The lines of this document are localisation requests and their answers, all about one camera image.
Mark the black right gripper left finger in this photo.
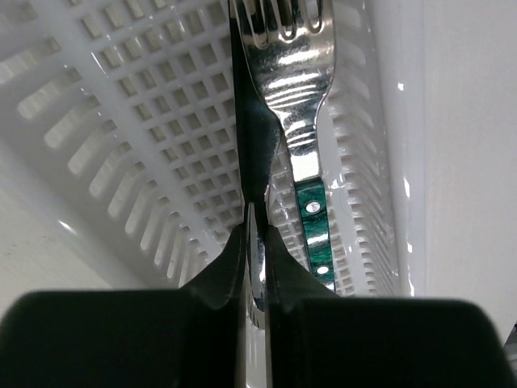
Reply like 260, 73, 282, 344
1, 226, 246, 387

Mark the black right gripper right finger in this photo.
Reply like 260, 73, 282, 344
266, 227, 509, 387

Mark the silver table knife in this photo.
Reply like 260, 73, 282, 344
228, 1, 280, 329

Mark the white perforated utensil tray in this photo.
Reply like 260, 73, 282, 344
1, 1, 414, 296

